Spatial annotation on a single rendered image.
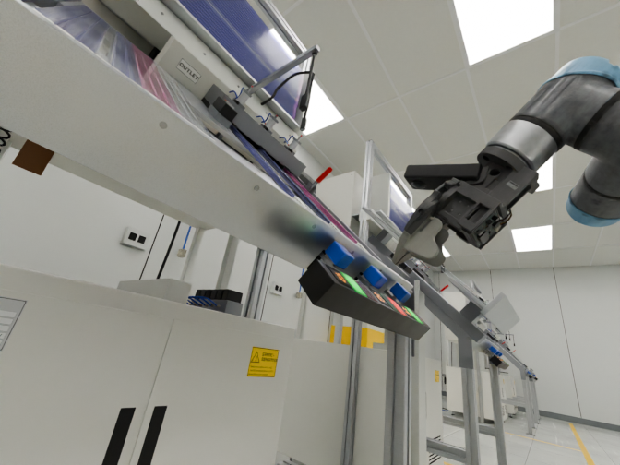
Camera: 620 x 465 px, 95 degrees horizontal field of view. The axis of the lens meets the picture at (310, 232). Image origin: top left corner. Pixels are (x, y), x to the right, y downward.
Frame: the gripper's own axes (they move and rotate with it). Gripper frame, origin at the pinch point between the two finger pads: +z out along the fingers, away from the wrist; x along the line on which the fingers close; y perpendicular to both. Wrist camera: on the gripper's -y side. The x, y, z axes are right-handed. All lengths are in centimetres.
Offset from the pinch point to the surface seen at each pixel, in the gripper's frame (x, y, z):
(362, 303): -9.6, 6.5, 7.0
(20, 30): -44.4, -2.3, 4.2
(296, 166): 14, -56, 1
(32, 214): -26, -164, 120
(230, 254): 17, -58, 41
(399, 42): 109, -193, -127
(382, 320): -1.5, 6.5, 8.3
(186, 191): -31.4, -2.3, 8.0
